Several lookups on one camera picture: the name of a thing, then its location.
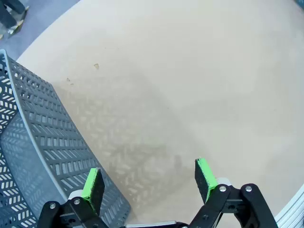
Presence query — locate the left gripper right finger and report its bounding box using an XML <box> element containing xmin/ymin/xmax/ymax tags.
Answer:
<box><xmin>189</xmin><ymin>157</ymin><xmax>278</xmax><ymax>228</ymax></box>

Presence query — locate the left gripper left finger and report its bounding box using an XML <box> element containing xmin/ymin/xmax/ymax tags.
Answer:
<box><xmin>38</xmin><ymin>167</ymin><xmax>107</xmax><ymax>228</ymax></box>

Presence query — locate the grey plastic lattice basket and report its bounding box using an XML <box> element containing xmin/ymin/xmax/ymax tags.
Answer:
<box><xmin>0</xmin><ymin>49</ymin><xmax>132</xmax><ymax>228</ymax></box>

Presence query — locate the aluminium frame rail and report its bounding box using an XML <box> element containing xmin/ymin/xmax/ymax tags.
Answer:
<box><xmin>274</xmin><ymin>184</ymin><xmax>304</xmax><ymax>228</ymax></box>

